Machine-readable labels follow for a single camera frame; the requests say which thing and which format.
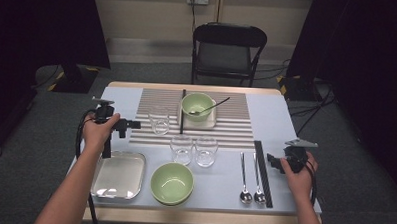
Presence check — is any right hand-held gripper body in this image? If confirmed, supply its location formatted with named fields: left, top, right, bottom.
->
left=280, top=136, right=320, bottom=174

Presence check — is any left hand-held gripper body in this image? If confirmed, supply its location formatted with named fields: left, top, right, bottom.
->
left=89, top=95, right=129, bottom=160

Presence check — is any row of black chopsticks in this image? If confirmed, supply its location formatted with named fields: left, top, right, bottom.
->
left=251, top=139, right=277, bottom=210

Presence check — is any clear drinking glass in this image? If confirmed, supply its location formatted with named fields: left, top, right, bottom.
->
left=147, top=105, right=172, bottom=136
left=169, top=133, right=195, bottom=166
left=194, top=135, right=220, bottom=169

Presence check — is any white square plate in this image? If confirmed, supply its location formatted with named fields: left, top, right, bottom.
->
left=176, top=97, right=218, bottom=132
left=89, top=149, right=147, bottom=201

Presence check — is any slim black chopstick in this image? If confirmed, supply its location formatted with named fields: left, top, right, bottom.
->
left=179, top=88, right=185, bottom=135
left=182, top=88, right=187, bottom=136

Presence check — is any green bowl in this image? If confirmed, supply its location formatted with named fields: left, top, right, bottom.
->
left=152, top=194, right=192, bottom=208
left=180, top=91, right=216, bottom=124
left=148, top=161, right=196, bottom=205

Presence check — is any metal spoon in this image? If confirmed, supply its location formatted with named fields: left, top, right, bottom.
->
left=250, top=152, right=269, bottom=205
left=188, top=95, right=231, bottom=117
left=237, top=151, right=255, bottom=205

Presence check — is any person's left hand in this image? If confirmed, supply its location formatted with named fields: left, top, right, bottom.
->
left=80, top=111, right=121, bottom=155

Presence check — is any person's right hand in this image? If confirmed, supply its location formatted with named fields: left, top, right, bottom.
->
left=278, top=150, right=319, bottom=200

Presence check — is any black stand base hazard tape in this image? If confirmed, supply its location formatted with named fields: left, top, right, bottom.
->
left=276, top=74, right=324, bottom=103
left=47, top=62, right=100, bottom=96

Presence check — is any striped woven placemat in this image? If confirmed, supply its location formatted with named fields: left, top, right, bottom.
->
left=128, top=87, right=257, bottom=151

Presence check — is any dark low block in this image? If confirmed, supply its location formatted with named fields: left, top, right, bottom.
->
left=0, top=84, right=39, bottom=160

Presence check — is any black curtain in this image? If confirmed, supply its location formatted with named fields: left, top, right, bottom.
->
left=281, top=0, right=397, bottom=200
left=0, top=0, right=113, bottom=90

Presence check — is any black folding chair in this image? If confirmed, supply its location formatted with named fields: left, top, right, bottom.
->
left=190, top=21, right=269, bottom=88

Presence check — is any left hand-held gripper black cable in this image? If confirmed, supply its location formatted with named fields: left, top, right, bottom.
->
left=72, top=108, right=105, bottom=224

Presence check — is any hand-held gripper black cable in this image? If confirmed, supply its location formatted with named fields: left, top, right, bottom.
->
left=302, top=159, right=320, bottom=207
left=72, top=108, right=105, bottom=224

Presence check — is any right hand-held gripper black cable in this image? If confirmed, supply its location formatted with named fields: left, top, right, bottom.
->
left=302, top=159, right=320, bottom=207

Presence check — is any black floor cable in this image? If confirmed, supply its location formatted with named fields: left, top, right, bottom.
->
left=254, top=57, right=291, bottom=83
left=30, top=64, right=61, bottom=90
left=287, top=79, right=337, bottom=138

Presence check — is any black plugged wall cable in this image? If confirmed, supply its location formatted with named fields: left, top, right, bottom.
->
left=188, top=0, right=198, bottom=35

